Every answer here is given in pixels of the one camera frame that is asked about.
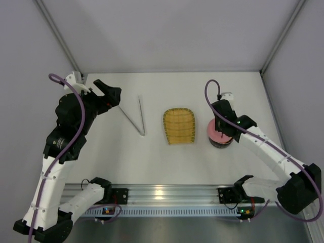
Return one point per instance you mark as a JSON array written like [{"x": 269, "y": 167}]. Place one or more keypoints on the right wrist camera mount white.
[{"x": 227, "y": 96}]

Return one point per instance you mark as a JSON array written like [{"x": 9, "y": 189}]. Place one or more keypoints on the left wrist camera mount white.
[{"x": 74, "y": 79}]

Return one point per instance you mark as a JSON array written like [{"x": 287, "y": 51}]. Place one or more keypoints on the round steel lunch box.
[{"x": 219, "y": 144}]

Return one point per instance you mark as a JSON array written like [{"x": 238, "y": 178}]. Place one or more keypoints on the aluminium rail frame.
[{"x": 171, "y": 201}]

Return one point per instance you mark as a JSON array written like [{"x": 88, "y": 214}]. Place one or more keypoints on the pink round lid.
[{"x": 217, "y": 136}]

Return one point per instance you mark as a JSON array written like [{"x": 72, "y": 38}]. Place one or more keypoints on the bamboo woven tray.
[{"x": 179, "y": 126}]

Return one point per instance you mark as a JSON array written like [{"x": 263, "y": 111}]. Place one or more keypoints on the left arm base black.
[{"x": 114, "y": 196}]

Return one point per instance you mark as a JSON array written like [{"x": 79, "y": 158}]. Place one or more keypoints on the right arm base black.
[{"x": 231, "y": 195}]

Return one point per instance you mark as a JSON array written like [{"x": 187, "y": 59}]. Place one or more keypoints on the metal tongs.
[{"x": 136, "y": 117}]

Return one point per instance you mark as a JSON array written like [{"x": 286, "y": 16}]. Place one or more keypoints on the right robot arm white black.
[{"x": 297, "y": 186}]

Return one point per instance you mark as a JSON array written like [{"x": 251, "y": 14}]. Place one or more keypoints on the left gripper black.
[{"x": 102, "y": 98}]

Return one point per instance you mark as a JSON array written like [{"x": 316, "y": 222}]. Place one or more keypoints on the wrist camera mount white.
[
  {"x": 227, "y": 96},
  {"x": 74, "y": 79}
]

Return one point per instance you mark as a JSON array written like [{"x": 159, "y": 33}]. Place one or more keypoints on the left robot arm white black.
[{"x": 47, "y": 220}]

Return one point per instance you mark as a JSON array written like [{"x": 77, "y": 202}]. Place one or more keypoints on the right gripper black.
[{"x": 221, "y": 127}]

